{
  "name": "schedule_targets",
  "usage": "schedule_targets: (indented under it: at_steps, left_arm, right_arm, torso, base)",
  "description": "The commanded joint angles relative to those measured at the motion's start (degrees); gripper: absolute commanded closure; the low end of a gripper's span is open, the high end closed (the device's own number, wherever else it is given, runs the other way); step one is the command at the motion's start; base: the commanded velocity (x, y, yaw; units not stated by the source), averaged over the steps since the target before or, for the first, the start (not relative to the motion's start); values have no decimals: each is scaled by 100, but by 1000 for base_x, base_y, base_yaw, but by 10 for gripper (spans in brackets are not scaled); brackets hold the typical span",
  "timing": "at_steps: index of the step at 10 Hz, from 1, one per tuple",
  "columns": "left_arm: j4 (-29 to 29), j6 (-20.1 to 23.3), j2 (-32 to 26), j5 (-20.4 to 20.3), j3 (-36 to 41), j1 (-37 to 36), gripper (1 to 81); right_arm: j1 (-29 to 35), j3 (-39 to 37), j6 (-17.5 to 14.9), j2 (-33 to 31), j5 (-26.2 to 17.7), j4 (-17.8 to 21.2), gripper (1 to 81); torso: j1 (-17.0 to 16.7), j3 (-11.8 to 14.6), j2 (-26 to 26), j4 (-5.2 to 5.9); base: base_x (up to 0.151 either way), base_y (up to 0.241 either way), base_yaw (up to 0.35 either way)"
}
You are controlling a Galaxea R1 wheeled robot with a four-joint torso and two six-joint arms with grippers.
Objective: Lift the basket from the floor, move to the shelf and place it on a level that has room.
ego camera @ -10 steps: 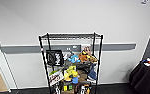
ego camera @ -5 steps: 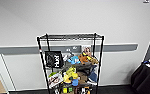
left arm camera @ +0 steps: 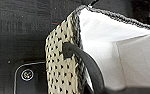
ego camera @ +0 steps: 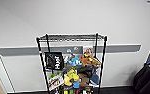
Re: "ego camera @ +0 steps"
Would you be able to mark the brown paper box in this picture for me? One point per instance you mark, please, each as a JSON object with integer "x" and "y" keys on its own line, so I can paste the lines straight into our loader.
{"x": 83, "y": 79}

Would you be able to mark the white red snack bag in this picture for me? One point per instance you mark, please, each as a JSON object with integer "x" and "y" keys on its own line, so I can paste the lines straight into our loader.
{"x": 55, "y": 82}

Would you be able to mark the white box with picture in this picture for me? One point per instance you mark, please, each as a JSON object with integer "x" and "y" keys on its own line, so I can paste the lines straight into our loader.
{"x": 88, "y": 50}

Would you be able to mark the blue plush toy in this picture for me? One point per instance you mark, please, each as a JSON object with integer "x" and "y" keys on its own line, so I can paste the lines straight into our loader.
{"x": 75, "y": 61}

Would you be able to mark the black Huel bag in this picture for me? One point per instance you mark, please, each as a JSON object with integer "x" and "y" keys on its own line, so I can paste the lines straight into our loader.
{"x": 54, "y": 61}

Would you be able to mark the orange brown plush toy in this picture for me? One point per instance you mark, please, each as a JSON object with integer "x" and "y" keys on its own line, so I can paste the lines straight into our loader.
{"x": 88, "y": 60}

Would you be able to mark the blue bag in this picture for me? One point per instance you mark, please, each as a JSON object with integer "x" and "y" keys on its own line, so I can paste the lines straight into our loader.
{"x": 95, "y": 79}

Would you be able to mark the yellow plush toy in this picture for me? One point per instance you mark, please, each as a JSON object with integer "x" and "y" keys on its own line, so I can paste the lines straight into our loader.
{"x": 71, "y": 77}

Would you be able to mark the long grey wall band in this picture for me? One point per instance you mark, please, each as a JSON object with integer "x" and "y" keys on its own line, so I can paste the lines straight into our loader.
{"x": 17, "y": 50}

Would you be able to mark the black chair with dark cloth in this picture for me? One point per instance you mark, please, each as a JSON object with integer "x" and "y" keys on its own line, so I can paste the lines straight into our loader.
{"x": 147, "y": 80}

